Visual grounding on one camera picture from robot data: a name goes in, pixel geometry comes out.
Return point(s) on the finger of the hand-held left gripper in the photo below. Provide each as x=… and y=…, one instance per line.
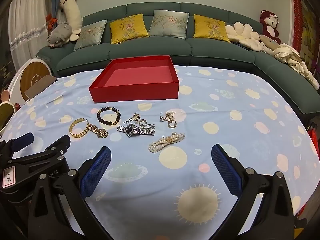
x=56, y=146
x=23, y=139

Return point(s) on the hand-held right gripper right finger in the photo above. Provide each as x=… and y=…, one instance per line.
x=226, y=172

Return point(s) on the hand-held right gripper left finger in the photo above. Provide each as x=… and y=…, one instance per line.
x=96, y=172

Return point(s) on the gold wristwatch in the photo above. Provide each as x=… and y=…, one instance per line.
x=96, y=129

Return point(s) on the silver wristwatch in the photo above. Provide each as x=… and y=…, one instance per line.
x=131, y=129

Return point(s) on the hoop earring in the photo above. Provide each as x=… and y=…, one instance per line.
x=169, y=124
x=142, y=123

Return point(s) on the red cardboard box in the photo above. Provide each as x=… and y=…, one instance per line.
x=135, y=92

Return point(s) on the white pink-eared mirror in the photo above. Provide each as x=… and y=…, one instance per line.
x=5, y=115

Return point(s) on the blue planet-print tablecloth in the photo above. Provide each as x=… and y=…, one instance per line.
x=175, y=175

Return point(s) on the brown cardboard piece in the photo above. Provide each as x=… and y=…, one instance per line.
x=41, y=86

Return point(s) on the white machine with wooden disc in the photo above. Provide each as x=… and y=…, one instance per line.
x=32, y=72

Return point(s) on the red bag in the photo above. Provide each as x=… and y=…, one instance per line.
x=313, y=137

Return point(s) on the grey plush toy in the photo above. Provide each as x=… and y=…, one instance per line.
x=58, y=35

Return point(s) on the white sheer curtain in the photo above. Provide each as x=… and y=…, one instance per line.
x=27, y=25

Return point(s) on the grey-green floral pillow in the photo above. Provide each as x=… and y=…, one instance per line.
x=90, y=35

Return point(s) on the red curtain tie bow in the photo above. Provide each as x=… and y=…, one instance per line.
x=51, y=21

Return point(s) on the dark patterned cloth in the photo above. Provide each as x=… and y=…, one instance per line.
x=238, y=45

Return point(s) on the green sofa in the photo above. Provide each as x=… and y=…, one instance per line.
x=150, y=52

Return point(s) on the cream blanket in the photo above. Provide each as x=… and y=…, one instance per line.
x=292, y=57

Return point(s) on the long white cow plush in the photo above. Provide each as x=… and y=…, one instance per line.
x=73, y=12

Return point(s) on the tan plush toy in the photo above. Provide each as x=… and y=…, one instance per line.
x=268, y=42

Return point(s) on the yellow floral pillow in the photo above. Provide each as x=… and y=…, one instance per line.
x=127, y=28
x=211, y=28

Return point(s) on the cream flower cushion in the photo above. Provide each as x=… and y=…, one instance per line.
x=243, y=33

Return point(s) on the red monkey plush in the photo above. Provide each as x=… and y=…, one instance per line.
x=270, y=27

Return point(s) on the grey-blue floral pillow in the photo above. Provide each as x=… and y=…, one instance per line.
x=168, y=25

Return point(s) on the red-bordered wall hanging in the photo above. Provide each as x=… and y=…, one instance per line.
x=306, y=25

